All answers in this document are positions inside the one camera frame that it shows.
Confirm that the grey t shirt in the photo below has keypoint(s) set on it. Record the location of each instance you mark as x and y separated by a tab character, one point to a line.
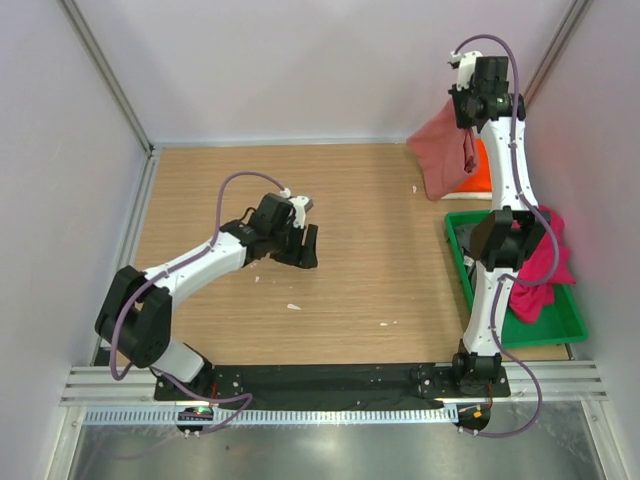
463	236

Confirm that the salmon pink t shirt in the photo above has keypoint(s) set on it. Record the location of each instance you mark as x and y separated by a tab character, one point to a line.
446	154

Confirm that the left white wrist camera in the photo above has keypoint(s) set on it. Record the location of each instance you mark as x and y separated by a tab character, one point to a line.
301	205

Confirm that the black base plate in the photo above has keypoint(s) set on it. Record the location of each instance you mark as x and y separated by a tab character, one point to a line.
332	388

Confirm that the folded orange t shirt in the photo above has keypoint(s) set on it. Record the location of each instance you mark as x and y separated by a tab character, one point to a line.
480	181

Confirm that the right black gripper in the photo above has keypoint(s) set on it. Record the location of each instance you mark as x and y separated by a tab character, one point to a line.
461	121

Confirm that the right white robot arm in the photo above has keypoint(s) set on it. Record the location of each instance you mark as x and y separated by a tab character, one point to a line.
500	244

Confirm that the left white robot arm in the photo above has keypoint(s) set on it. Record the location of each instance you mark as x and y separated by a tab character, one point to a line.
136	315

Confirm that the slotted cable duct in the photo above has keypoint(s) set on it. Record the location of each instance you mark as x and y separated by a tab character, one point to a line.
182	415

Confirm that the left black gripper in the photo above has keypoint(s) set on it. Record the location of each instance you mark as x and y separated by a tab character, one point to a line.
301	255

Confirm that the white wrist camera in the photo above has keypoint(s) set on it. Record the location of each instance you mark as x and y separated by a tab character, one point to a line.
301	205
464	64

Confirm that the green plastic bin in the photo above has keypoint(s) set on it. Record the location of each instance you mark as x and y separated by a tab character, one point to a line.
558	323

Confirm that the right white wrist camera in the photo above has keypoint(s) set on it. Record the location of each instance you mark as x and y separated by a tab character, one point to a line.
464	64

